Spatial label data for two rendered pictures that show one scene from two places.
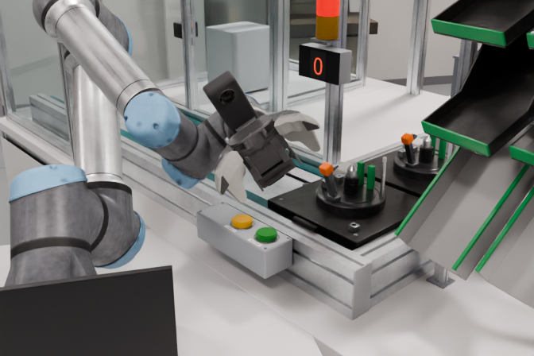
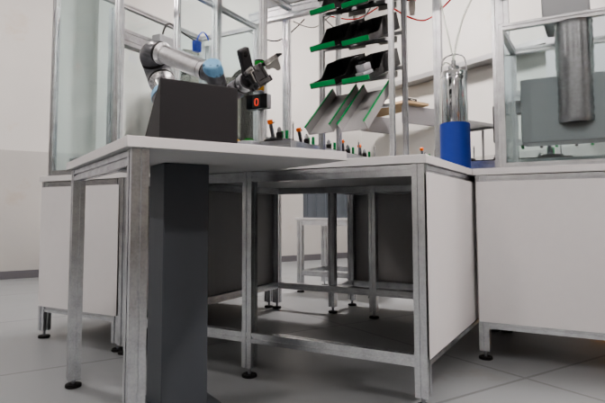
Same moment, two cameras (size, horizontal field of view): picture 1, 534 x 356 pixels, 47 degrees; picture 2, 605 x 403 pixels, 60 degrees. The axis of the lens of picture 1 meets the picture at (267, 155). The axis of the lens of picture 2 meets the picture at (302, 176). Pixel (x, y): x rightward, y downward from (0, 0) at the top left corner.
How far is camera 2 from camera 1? 1.52 m
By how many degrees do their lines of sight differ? 31
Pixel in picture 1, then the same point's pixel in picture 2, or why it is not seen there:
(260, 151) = (258, 72)
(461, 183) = (326, 113)
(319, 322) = not seen: hidden behind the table
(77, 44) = (172, 53)
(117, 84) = (194, 60)
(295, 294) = not seen: hidden behind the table
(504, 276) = (347, 128)
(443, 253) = (323, 129)
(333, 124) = (263, 131)
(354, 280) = (290, 144)
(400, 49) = not seen: hidden behind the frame
